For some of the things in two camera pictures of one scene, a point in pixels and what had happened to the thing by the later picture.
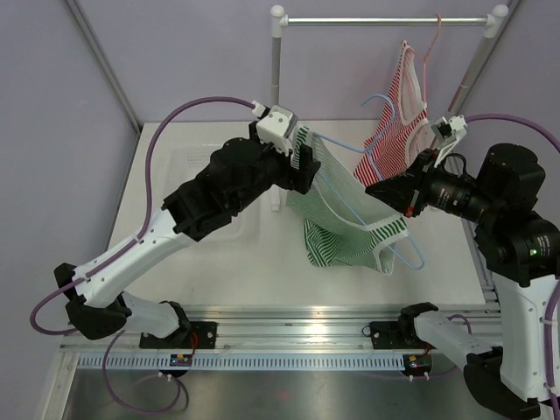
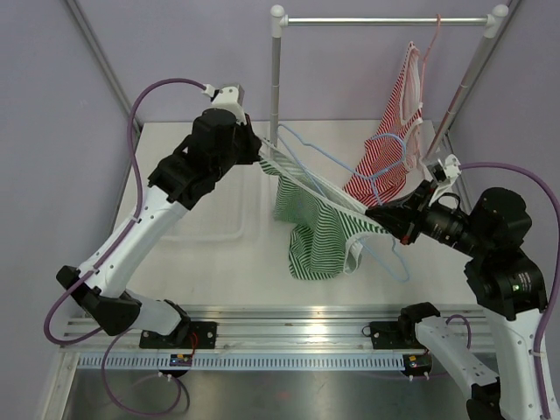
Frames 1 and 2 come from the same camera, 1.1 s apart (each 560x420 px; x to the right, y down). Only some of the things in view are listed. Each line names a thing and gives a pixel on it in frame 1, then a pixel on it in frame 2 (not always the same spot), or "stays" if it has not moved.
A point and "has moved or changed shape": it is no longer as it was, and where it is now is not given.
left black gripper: x=292 y=178 -> x=252 y=143
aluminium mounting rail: x=283 y=329 stays
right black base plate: x=388 y=334 stays
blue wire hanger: x=374 y=156 -> x=320 y=189
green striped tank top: x=344 y=225 has moved or changed shape
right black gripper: x=407 y=192 -> x=402 y=219
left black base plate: x=197 y=335 stays
